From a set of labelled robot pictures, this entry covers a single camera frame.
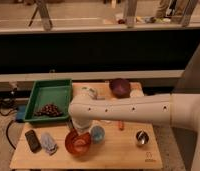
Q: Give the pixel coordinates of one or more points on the black phone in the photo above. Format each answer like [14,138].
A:
[33,141]

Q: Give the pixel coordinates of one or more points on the green plastic tray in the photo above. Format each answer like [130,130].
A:
[49,92]

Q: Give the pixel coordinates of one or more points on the pile of brown nuts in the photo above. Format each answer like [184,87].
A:
[49,110]

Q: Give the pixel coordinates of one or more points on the blue box on floor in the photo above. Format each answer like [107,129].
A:
[20,115]

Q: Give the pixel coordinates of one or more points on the white cup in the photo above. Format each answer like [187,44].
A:
[136,93]

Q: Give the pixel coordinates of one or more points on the grey crumpled cloth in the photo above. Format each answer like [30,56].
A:
[48,143]

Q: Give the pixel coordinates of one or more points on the silver metal cup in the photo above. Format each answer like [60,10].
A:
[142,138]

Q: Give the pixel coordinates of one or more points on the blue round cup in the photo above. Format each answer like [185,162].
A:
[97,134]

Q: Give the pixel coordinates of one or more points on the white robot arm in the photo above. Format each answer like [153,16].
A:
[177,109]

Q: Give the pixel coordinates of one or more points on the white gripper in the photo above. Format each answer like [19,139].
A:
[82,129]

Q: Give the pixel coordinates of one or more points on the red bowl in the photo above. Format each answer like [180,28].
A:
[71,137]

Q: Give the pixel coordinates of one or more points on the purple bowl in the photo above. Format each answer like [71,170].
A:
[120,87]

